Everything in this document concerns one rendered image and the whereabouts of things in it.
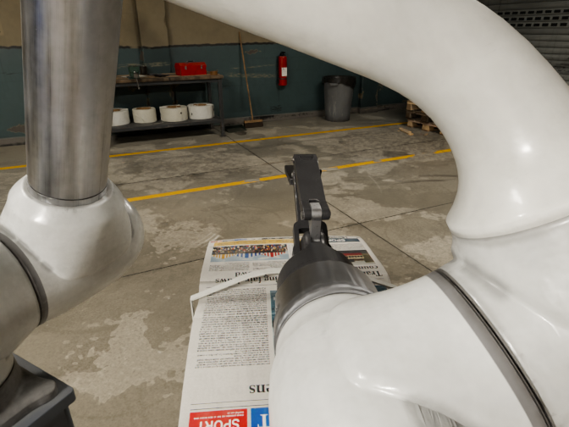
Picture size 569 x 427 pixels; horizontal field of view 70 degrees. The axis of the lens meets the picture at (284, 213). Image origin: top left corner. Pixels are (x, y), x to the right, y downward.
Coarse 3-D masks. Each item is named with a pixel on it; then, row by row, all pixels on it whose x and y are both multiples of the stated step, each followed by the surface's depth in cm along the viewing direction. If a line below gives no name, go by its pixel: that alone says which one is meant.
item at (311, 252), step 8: (320, 232) 38; (304, 240) 38; (320, 240) 38; (304, 248) 37; (312, 248) 36; (320, 248) 36; (328, 248) 36; (296, 256) 36; (304, 256) 35; (312, 256) 35; (320, 256) 35; (328, 256) 35; (336, 256) 35; (344, 256) 36; (288, 264) 36; (296, 264) 35; (304, 264) 34; (352, 264) 37; (280, 272) 37; (288, 272) 35; (280, 280) 36
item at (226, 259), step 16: (224, 240) 75; (240, 240) 74; (256, 240) 74; (272, 240) 74; (288, 240) 74; (336, 240) 74; (352, 240) 74; (208, 256) 68; (224, 256) 67; (240, 256) 67; (256, 256) 67; (272, 256) 67; (288, 256) 67; (352, 256) 67; (368, 256) 67; (208, 272) 62; (224, 272) 62; (240, 272) 62; (368, 272) 62; (384, 272) 62
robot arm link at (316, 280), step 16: (304, 272) 31; (320, 272) 31; (336, 272) 30; (352, 272) 31; (288, 288) 31; (304, 288) 29; (320, 288) 28; (336, 288) 28; (352, 288) 28; (368, 288) 30; (288, 304) 29
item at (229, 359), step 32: (224, 320) 52; (256, 320) 53; (192, 352) 48; (224, 352) 48; (256, 352) 48; (192, 384) 45; (224, 384) 45; (256, 384) 45; (192, 416) 42; (224, 416) 42; (256, 416) 42
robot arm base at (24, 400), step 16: (16, 368) 58; (16, 384) 56; (32, 384) 58; (48, 384) 59; (0, 400) 53; (16, 400) 55; (32, 400) 56; (48, 400) 58; (0, 416) 53; (16, 416) 55
